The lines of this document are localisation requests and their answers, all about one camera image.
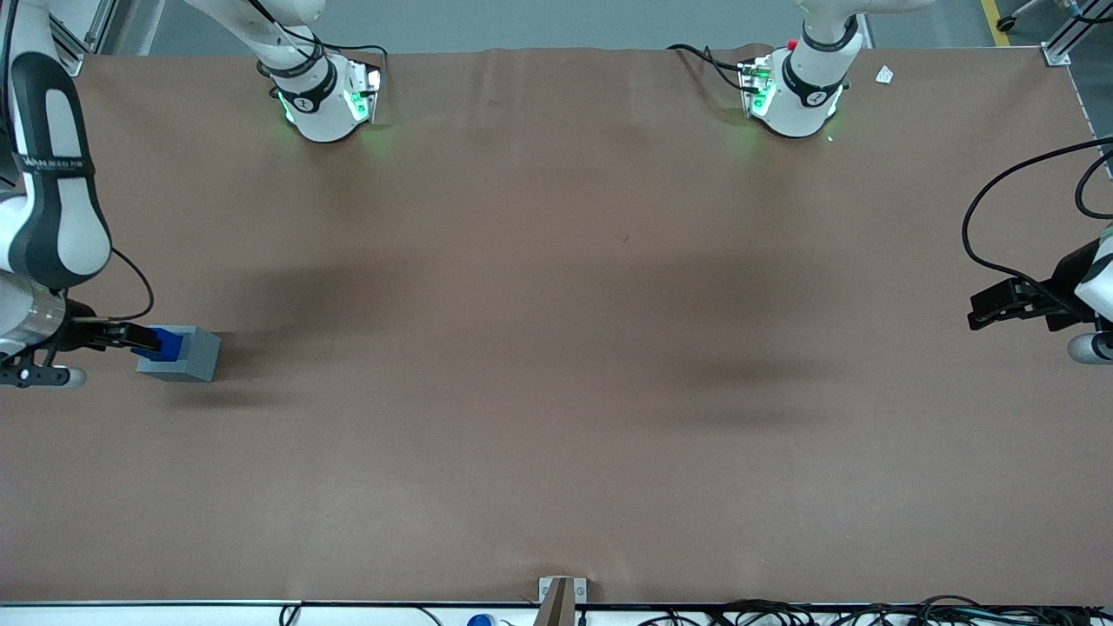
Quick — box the metal bracket with brown post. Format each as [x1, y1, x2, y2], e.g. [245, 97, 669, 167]
[537, 576, 589, 626]

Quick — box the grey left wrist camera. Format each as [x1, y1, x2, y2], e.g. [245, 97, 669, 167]
[1067, 331, 1113, 366]

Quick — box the brown paper table cover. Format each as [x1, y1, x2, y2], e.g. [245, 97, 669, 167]
[0, 43, 1113, 606]

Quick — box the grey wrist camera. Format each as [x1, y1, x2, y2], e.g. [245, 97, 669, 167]
[1067, 331, 1113, 366]
[0, 352, 88, 390]

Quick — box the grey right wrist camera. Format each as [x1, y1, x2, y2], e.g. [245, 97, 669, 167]
[0, 352, 88, 390]

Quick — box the aluminium frame profile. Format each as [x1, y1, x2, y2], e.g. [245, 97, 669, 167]
[48, 0, 85, 77]
[1041, 0, 1113, 68]

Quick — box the black right base cable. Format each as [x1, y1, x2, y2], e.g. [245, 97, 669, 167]
[252, 0, 390, 70]

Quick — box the black base cable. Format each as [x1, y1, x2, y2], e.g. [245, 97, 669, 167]
[666, 43, 750, 93]
[252, 0, 390, 70]

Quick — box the short looped black cable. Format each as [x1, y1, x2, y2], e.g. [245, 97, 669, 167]
[1075, 151, 1113, 220]

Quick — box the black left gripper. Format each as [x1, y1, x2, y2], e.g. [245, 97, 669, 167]
[968, 240, 1105, 333]

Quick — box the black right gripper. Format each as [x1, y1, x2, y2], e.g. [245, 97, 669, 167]
[52, 302, 163, 356]

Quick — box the black caster wheel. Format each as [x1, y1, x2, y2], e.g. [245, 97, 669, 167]
[996, 0, 1047, 34]

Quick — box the black left base cable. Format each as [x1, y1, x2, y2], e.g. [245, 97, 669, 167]
[666, 43, 750, 93]

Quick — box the gray square base block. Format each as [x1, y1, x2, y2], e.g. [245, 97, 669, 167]
[136, 325, 222, 383]

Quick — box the blue plastic part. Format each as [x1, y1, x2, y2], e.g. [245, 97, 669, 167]
[130, 326, 184, 363]

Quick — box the long black camera cable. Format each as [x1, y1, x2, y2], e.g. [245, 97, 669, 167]
[961, 137, 1113, 290]

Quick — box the tangled black cable bundle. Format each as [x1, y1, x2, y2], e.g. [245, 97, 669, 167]
[639, 596, 1113, 626]

